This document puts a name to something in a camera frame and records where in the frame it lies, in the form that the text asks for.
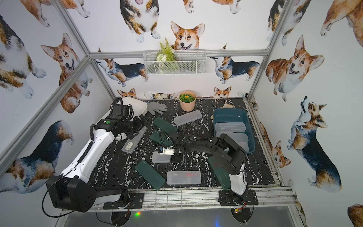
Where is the clear pencil case top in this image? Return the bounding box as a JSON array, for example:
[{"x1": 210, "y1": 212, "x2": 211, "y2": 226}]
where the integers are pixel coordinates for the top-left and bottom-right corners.
[{"x1": 174, "y1": 110, "x2": 202, "y2": 127}]

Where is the teal storage box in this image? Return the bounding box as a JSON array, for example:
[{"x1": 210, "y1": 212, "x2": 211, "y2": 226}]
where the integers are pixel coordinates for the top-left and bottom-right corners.
[{"x1": 213, "y1": 108, "x2": 256, "y2": 154}]

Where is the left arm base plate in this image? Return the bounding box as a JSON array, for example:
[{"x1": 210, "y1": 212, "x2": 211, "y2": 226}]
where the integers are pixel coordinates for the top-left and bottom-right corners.
[{"x1": 103, "y1": 193, "x2": 145, "y2": 210}]

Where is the green pencil case front left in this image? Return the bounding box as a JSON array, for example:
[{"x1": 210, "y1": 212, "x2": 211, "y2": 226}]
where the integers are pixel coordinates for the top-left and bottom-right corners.
[{"x1": 135, "y1": 160, "x2": 165, "y2": 190}]

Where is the white storage tray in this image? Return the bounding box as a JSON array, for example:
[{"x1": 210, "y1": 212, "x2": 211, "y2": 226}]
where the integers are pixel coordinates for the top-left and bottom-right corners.
[{"x1": 90, "y1": 97, "x2": 147, "y2": 140}]

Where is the green pencil case upper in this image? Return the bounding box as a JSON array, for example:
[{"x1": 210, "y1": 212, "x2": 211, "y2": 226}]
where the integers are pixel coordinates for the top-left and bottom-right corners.
[{"x1": 153, "y1": 117, "x2": 178, "y2": 135}]

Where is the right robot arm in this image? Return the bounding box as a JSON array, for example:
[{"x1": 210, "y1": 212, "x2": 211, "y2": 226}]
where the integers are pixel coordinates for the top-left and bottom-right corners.
[{"x1": 159, "y1": 132, "x2": 248, "y2": 196}]

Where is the green pencil case front right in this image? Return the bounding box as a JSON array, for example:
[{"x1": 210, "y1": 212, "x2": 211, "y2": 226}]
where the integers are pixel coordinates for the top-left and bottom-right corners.
[{"x1": 208, "y1": 156, "x2": 231, "y2": 190}]

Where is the beige ribbed flower pot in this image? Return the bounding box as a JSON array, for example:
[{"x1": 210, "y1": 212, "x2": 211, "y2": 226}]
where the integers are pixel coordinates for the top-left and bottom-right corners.
[{"x1": 179, "y1": 91, "x2": 196, "y2": 112}]

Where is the clear case with red pen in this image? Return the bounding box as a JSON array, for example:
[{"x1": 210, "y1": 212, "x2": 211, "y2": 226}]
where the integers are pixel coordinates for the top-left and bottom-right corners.
[{"x1": 166, "y1": 171, "x2": 201, "y2": 185}]

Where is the aluminium front rail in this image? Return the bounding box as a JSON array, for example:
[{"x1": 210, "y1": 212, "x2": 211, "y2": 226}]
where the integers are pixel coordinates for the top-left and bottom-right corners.
[{"x1": 60, "y1": 187, "x2": 297, "y2": 213}]

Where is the green fern plant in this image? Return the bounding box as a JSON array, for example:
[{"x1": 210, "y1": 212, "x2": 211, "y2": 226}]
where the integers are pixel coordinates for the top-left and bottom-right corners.
[{"x1": 156, "y1": 38, "x2": 176, "y2": 73}]

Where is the clear case with pens middle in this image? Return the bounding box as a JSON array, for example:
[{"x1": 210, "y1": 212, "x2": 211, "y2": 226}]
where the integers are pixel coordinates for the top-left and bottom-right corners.
[{"x1": 151, "y1": 151, "x2": 171, "y2": 164}]

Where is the white wire wall basket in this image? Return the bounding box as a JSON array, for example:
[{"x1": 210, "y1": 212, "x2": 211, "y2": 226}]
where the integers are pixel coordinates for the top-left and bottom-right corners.
[{"x1": 143, "y1": 50, "x2": 207, "y2": 75}]

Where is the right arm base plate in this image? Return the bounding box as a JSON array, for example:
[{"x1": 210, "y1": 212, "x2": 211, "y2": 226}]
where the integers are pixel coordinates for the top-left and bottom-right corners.
[{"x1": 218, "y1": 189, "x2": 259, "y2": 207}]

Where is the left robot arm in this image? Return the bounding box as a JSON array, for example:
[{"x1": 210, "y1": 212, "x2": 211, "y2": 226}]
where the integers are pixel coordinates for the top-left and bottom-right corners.
[{"x1": 46, "y1": 115, "x2": 148, "y2": 212}]

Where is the grey rubber glove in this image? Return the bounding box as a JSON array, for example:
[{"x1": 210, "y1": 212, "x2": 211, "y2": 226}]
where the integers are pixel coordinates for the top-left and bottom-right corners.
[{"x1": 147, "y1": 102, "x2": 167, "y2": 115}]

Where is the green pencil case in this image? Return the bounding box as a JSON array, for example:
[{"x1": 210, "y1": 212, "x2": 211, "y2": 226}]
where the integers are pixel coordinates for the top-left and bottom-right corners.
[
  {"x1": 208, "y1": 156, "x2": 231, "y2": 190},
  {"x1": 135, "y1": 160, "x2": 165, "y2": 190},
  {"x1": 149, "y1": 131, "x2": 173, "y2": 148},
  {"x1": 153, "y1": 117, "x2": 178, "y2": 135}
]

